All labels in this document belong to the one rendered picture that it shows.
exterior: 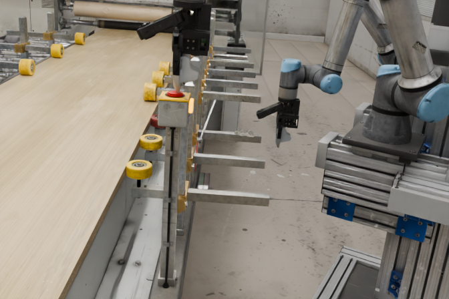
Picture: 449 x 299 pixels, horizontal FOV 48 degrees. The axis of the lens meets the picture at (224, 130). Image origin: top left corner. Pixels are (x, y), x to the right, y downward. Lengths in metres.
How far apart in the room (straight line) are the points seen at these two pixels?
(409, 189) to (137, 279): 0.83
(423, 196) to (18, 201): 1.09
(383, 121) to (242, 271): 1.39
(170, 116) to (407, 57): 0.65
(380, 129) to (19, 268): 1.07
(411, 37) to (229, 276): 1.68
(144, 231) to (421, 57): 1.05
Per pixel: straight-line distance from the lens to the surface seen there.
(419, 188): 1.56
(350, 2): 1.91
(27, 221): 1.33
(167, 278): 1.41
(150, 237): 1.78
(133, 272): 1.62
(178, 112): 1.19
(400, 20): 1.39
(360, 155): 1.67
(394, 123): 1.62
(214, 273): 2.71
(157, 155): 1.85
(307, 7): 10.85
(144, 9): 4.32
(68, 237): 1.25
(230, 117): 4.42
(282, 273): 2.78
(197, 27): 1.16
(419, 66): 1.46
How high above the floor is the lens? 1.54
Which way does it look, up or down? 19 degrees down
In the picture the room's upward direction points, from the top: 4 degrees clockwise
